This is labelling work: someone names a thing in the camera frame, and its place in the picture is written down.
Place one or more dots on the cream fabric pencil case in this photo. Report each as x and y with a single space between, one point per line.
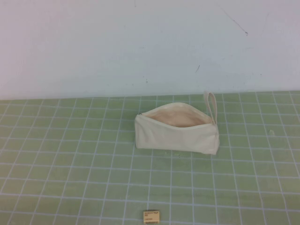
175 138

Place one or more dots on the green grid cutting mat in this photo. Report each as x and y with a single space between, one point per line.
70 164

